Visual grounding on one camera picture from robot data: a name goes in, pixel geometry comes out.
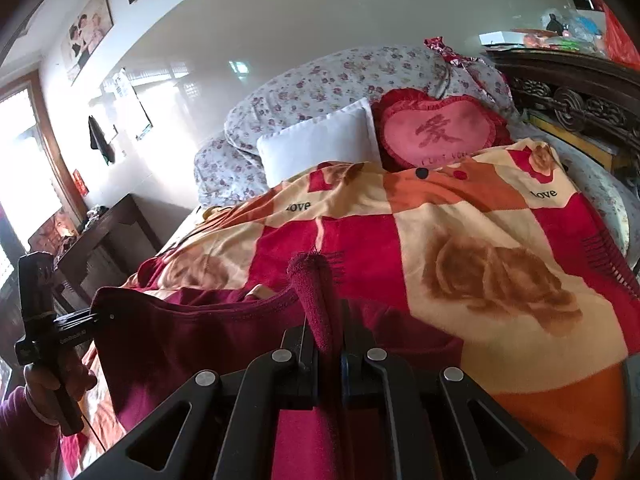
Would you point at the colourful clutter pile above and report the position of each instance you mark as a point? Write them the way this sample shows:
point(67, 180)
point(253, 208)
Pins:
point(565, 35)

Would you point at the orange red printed blanket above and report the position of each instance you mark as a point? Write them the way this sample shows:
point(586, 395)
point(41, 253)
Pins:
point(475, 240)

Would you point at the floral bed sheet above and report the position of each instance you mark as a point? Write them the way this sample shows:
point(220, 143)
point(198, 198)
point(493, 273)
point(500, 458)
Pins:
point(600, 185)

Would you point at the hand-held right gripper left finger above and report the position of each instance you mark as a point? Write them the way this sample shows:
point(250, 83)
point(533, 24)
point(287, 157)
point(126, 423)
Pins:
point(300, 355)

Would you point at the small red wall sticker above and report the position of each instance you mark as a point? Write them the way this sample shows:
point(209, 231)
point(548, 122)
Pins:
point(81, 182)

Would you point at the floral quilt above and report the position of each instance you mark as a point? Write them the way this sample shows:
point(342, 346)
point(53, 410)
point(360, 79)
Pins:
point(310, 80)

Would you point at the red heart cushion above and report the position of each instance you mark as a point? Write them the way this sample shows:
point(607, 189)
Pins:
point(435, 130)

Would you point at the dark carved wooden headboard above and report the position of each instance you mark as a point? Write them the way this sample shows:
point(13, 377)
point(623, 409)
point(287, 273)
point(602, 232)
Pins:
point(575, 105)

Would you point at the wooden window frame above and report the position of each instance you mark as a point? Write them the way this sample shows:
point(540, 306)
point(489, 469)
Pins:
point(50, 140)

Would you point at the maroon fleece garment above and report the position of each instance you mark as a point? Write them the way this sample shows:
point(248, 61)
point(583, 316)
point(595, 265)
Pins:
point(175, 340)

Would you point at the dark wooden cabinet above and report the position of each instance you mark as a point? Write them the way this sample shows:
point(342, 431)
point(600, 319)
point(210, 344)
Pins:
point(115, 245)

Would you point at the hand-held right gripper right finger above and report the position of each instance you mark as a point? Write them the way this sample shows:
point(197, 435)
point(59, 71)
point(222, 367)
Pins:
point(357, 360)

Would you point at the red patterned bundle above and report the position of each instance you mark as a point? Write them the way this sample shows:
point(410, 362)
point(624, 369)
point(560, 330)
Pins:
point(440, 47)

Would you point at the flat white box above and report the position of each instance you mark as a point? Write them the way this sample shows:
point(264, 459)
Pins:
point(500, 37)

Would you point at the red plastic bag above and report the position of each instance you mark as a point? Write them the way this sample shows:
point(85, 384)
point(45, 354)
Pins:
point(622, 35)

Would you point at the white wall calendar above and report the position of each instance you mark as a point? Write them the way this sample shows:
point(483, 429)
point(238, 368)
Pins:
point(132, 105)

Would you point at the dark hanging cloth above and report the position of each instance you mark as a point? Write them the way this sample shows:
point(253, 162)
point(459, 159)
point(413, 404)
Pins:
point(100, 140)

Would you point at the white pillow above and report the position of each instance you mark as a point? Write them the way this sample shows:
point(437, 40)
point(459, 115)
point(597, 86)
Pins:
point(320, 145)

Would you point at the wall poster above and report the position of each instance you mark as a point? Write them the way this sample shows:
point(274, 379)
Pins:
point(90, 25)

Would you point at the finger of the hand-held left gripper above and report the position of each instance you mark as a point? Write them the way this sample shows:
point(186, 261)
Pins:
point(97, 317)

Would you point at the person's left hand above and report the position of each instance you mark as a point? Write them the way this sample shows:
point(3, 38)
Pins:
point(40, 385)

